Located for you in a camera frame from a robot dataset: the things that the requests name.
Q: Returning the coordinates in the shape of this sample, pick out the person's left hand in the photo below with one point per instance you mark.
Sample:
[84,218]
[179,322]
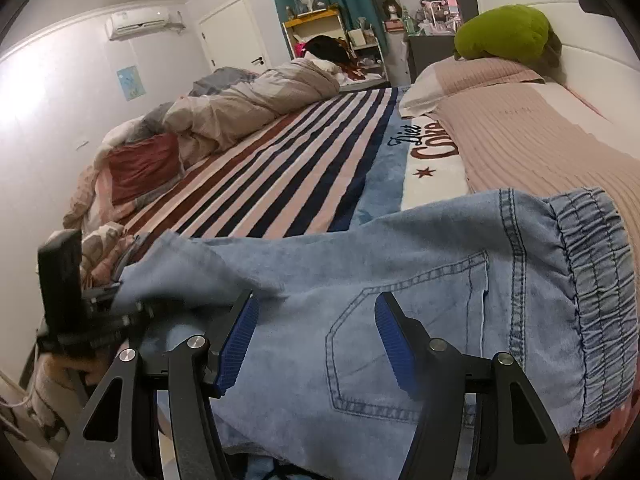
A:
[75,370]

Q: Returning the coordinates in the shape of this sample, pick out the light blue denim pants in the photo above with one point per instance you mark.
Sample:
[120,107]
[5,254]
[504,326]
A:
[400,285]

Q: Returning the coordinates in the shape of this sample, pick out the white pillow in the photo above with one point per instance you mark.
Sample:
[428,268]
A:
[425,87]

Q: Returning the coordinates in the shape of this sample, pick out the pink dotted sheet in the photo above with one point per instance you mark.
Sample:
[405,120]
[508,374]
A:
[607,445]

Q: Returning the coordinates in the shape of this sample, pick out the yellow shelf unit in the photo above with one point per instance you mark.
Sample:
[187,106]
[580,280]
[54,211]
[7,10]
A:
[315,27]

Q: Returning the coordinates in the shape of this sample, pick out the dark grey cabinet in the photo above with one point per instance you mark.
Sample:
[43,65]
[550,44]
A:
[430,55]

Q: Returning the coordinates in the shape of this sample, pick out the striped printed blanket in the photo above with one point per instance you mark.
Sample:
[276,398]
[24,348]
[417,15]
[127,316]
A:
[280,160]

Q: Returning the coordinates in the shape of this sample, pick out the pink ribbed bed cover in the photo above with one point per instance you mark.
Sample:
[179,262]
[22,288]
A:
[525,130]

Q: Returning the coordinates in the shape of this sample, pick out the white air conditioner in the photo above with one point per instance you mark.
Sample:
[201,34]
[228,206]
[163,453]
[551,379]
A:
[137,22]

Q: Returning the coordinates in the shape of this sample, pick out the dark cloth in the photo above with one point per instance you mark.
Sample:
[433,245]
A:
[325,47]

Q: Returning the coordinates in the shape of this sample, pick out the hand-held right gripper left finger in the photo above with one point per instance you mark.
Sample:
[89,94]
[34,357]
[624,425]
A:
[239,347]

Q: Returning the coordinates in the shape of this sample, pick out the small blue wall poster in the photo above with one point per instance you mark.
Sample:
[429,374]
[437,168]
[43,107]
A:
[129,82]

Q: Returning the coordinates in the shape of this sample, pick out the red cloth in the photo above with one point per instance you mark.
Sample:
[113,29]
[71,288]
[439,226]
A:
[142,167]

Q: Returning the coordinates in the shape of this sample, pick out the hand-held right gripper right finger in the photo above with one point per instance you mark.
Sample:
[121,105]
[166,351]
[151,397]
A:
[395,350]

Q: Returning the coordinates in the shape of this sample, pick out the crumpled beige duvet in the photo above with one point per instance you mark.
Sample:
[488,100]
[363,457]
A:
[240,105]

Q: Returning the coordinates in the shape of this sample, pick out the green plush pillow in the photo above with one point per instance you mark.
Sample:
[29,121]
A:
[502,30]

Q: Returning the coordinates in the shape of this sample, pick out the mannequin head with wig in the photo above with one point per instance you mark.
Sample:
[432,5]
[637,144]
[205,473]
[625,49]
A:
[392,9]

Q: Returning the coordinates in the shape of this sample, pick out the floral bed sheet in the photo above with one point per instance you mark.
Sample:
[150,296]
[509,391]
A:
[102,250]

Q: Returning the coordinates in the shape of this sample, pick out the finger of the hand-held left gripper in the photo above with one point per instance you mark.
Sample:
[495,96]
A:
[131,316]
[102,291]

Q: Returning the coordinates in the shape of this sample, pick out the white door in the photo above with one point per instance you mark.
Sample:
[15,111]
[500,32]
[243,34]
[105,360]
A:
[230,35]

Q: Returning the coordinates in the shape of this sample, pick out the white padded headboard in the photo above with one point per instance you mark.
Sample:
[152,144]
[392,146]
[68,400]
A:
[600,35]

